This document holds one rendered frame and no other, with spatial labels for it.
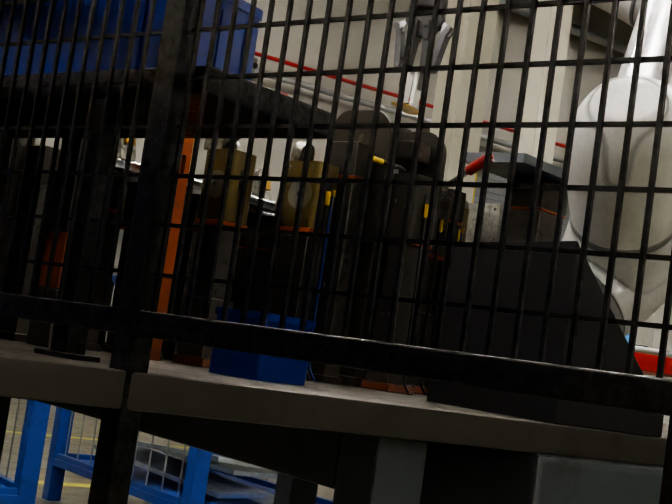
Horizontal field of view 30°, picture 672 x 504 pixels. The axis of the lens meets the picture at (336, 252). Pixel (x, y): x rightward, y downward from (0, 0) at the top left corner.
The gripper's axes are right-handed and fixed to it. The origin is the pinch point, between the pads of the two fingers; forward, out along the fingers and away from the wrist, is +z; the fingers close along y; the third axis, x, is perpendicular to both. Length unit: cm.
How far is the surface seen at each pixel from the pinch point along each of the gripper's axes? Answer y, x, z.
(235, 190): 0, 57, 33
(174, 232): 5, 64, 42
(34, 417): 150, -92, 95
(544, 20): 123, -406, -141
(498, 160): -24.8, 8.8, 13.8
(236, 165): 0, 58, 29
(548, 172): -32.2, 1.0, 13.5
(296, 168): -1.0, 40.7, 25.3
